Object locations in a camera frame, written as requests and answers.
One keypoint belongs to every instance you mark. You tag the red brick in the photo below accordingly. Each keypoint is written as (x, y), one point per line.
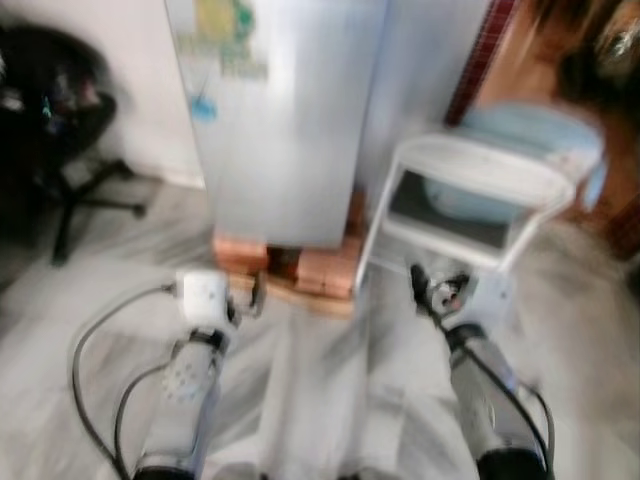
(240, 252)
(328, 270)

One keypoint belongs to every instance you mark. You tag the silver fridge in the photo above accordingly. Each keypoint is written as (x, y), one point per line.
(290, 130)

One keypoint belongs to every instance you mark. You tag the black office chair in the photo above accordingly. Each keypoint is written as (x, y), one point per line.
(50, 110)

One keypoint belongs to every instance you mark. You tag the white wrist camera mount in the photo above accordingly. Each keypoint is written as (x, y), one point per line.
(205, 295)
(490, 298)

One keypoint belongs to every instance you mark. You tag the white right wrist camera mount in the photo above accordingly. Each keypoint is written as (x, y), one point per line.
(490, 298)

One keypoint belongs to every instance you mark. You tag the green yellow logo sticker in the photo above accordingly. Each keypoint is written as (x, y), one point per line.
(225, 35)

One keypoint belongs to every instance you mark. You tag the white plastic chair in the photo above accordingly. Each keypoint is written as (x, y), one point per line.
(480, 168)

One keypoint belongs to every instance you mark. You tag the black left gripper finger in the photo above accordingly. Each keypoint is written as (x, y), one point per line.
(259, 293)

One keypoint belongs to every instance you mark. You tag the small blue sticker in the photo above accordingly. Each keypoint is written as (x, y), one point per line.
(204, 108)

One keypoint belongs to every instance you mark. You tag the light blue plastic basin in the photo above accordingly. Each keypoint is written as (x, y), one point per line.
(530, 125)

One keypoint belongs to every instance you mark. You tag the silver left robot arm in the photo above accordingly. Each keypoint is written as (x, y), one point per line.
(185, 400)

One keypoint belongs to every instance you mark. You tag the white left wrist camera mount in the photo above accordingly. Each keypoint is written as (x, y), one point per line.
(205, 295)

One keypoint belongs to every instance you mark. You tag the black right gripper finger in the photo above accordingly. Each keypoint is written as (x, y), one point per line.
(420, 285)

